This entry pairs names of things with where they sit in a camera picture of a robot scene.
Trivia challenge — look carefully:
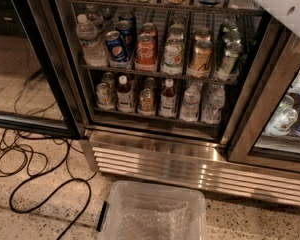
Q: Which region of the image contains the bubble wrap sheet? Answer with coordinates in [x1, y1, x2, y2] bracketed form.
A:
[118, 198, 191, 240]

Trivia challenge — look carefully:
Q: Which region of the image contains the white green soda can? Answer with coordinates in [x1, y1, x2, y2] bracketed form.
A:
[162, 38, 184, 74]

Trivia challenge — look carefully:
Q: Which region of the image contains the black cable on floor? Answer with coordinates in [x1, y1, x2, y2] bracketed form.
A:
[0, 68, 97, 240]

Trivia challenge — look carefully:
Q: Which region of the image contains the stainless steel beverage fridge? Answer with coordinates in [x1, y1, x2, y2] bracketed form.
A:
[50, 0, 300, 206]

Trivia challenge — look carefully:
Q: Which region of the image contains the open glass fridge door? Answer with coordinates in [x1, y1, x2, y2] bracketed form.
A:
[0, 0, 84, 139]

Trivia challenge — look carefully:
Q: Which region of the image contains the clear water bottle middle shelf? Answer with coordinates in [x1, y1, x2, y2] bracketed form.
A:
[76, 14, 108, 67]

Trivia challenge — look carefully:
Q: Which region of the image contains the water bottle bottom left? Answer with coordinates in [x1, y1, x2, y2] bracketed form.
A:
[180, 85, 201, 122]

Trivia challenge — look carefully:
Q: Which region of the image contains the blue pepsi can behind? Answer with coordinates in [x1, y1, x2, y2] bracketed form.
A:
[116, 20, 135, 54]

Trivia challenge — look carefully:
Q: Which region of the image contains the green can bottom shelf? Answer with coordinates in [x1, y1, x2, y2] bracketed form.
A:
[96, 83, 114, 110]

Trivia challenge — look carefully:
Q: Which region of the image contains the orange gold soda can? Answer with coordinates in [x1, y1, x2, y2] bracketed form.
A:
[190, 40, 213, 72]

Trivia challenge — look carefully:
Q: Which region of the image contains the brown tea bottle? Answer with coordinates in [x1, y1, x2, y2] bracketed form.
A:
[117, 75, 135, 113]
[160, 78, 177, 118]

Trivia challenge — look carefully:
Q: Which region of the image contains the closed right glass fridge door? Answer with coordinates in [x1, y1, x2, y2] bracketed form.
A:
[227, 30, 300, 174]

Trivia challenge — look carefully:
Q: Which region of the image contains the green silver soda can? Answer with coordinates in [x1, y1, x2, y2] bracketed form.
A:
[217, 42, 242, 80]

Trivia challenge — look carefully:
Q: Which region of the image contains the brown tea bottle right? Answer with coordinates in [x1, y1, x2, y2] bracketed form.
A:
[160, 78, 177, 118]

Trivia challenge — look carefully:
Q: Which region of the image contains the brown tea bottle left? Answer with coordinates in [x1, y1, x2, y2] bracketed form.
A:
[117, 75, 135, 113]

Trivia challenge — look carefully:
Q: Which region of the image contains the blue pepsi can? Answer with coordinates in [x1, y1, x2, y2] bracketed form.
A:
[105, 30, 129, 62]
[116, 20, 135, 54]

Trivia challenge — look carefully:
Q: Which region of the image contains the water bottle bottom right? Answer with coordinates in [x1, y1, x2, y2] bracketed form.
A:
[201, 89, 225, 124]

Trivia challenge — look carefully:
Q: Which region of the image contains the red coca cola can behind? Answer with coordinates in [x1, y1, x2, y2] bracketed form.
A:
[140, 22, 158, 40]

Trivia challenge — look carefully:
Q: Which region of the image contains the red coca cola can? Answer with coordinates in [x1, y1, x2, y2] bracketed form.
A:
[140, 22, 158, 40]
[136, 33, 156, 66]

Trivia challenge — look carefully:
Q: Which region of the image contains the water bottle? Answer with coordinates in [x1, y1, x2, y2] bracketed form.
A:
[180, 85, 201, 122]
[201, 89, 225, 124]

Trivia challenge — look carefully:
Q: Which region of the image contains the clear plastic storage bin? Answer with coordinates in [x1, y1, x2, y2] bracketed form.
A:
[97, 181, 208, 240]

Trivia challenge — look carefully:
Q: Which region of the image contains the blue pepsi can front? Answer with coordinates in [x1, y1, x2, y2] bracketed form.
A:
[105, 30, 129, 62]

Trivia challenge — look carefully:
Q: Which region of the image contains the gold can bottom shelf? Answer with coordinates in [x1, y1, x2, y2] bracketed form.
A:
[138, 88, 155, 115]

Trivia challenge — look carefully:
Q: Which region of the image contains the white green can right compartment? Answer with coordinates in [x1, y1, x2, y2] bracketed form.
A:
[265, 107, 298, 136]

